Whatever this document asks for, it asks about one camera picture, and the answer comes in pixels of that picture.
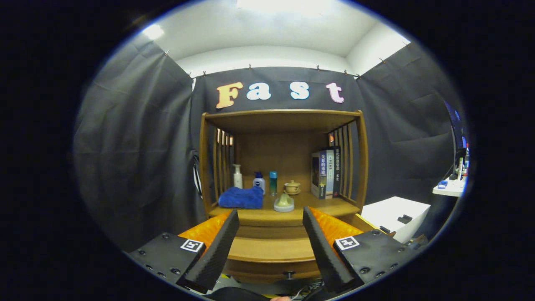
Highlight book with blue spine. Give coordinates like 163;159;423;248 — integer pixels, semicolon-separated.
311;151;327;199

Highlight blue towel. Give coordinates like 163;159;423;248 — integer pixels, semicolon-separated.
218;186;264;209

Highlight white box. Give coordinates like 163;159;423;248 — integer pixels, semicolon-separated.
361;196;431;244

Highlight book with white spine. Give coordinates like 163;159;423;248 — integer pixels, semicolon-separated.
325;149;335;198

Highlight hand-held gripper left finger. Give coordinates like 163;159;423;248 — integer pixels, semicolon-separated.
125;209;240;294

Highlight wooden cabinet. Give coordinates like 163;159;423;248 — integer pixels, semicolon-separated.
199;110;369;285

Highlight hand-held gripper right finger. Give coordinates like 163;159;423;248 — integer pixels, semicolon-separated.
302;206;418;293

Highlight large ceiling light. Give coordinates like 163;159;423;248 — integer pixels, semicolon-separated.
236;0;331;15

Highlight small ceiling light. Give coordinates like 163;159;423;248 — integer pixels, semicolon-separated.
142;24;165;40

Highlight book with black spine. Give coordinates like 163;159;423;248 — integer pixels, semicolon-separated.
332;146;341;197

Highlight green handled brush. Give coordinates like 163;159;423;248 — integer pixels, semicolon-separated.
273;193;295;213

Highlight black backdrop cloth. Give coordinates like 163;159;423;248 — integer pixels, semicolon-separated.
73;36;466;251

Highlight wooden countertop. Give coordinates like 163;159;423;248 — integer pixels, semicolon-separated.
208;192;361;227

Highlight wooden drawer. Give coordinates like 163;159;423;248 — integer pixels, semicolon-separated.
222;213;379;281

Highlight floor cables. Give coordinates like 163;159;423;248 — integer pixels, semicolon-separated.
290;280;324;299

